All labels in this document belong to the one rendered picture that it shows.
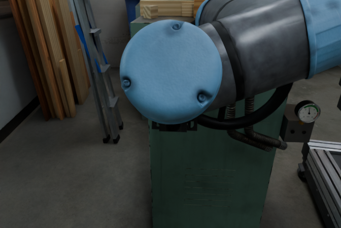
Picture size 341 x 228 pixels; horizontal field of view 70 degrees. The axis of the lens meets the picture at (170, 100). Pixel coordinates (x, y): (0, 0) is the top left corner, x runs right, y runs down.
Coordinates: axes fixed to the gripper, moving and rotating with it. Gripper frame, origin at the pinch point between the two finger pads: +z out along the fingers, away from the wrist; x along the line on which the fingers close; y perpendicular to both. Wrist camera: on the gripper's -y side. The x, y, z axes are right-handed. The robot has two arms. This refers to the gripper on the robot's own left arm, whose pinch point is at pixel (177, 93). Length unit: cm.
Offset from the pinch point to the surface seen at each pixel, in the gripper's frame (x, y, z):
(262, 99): 25.9, -1.9, 25.8
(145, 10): -11.3, -28.4, 22.3
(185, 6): 1.2, -32.0, 26.7
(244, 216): 27, 43, 51
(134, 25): -13.3, -20.8, 15.3
